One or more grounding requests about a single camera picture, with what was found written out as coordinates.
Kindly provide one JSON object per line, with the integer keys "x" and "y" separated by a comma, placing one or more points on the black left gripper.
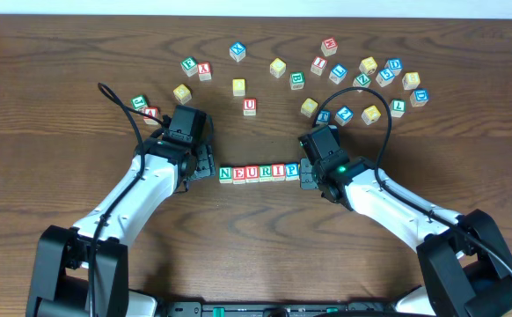
{"x": 206, "y": 163}

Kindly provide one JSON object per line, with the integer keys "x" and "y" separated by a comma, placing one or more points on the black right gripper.
{"x": 307, "y": 174}

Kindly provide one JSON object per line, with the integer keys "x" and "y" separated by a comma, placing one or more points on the blue P block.
{"x": 292, "y": 172}

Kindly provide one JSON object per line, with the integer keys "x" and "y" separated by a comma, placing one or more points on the green N block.
{"x": 225, "y": 175}

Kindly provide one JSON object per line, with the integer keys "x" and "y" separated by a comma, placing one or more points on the red i block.
{"x": 318, "y": 65}
{"x": 278, "y": 172}

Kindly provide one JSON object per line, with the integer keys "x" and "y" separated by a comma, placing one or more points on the red E block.
{"x": 238, "y": 175}

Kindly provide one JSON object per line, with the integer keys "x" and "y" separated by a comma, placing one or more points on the green R block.
{"x": 265, "y": 173}

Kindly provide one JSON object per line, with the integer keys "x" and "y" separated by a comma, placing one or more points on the red U block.
{"x": 249, "y": 107}
{"x": 252, "y": 174}

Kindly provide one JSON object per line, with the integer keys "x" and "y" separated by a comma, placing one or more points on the green B block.
{"x": 296, "y": 80}

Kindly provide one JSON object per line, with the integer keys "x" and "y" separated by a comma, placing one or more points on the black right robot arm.
{"x": 465, "y": 261}

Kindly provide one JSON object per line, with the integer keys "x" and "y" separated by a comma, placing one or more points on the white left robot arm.
{"x": 83, "y": 270}

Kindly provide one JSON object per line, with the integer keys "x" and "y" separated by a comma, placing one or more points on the blue T block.
{"x": 324, "y": 117}

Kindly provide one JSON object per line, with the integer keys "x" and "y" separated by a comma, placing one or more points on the red A block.
{"x": 151, "y": 115}

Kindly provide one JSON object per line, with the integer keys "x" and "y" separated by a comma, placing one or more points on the yellow block far left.
{"x": 182, "y": 93}

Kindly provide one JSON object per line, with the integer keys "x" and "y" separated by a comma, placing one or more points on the yellow block centre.
{"x": 309, "y": 107}

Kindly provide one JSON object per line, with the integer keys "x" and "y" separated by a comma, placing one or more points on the blue 2 block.
{"x": 344, "y": 115}

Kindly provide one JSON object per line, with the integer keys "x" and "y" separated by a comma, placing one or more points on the green J block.
{"x": 139, "y": 103}

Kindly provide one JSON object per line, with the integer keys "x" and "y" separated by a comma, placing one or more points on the yellow O block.
{"x": 238, "y": 87}

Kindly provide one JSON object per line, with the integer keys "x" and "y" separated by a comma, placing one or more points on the red Y block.
{"x": 204, "y": 71}

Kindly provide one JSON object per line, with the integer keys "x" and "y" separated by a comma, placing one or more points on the yellow pen picture block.
{"x": 370, "y": 115}

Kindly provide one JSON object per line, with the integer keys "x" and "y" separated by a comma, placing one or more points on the green F block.
{"x": 189, "y": 66}

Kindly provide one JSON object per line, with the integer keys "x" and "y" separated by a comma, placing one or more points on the blue L block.
{"x": 338, "y": 73}

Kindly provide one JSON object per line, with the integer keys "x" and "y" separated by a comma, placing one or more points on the green Z block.
{"x": 362, "y": 81}

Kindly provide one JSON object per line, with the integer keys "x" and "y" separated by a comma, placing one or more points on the green 7 block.
{"x": 397, "y": 108}

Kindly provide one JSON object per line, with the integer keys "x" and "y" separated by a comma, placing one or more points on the blue X block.
{"x": 237, "y": 51}

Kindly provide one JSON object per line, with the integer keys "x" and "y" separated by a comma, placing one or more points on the yellow block rear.
{"x": 278, "y": 67}

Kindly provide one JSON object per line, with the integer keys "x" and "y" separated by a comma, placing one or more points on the blue 5 block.
{"x": 384, "y": 77}

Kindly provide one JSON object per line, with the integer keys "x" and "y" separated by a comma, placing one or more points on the yellow monkey picture block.
{"x": 368, "y": 65}

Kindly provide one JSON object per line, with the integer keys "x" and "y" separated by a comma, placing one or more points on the red H block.
{"x": 329, "y": 46}

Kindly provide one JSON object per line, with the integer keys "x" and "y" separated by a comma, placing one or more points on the blue D block front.
{"x": 419, "y": 98}

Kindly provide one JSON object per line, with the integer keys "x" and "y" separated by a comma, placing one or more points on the blue d block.
{"x": 419, "y": 98}
{"x": 394, "y": 65}

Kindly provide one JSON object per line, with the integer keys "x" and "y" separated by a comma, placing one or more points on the yellow block right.
{"x": 411, "y": 80}

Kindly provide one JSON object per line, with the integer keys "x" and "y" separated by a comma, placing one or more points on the blue D block rear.
{"x": 394, "y": 65}

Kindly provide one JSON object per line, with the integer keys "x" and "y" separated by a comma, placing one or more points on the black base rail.
{"x": 260, "y": 309}

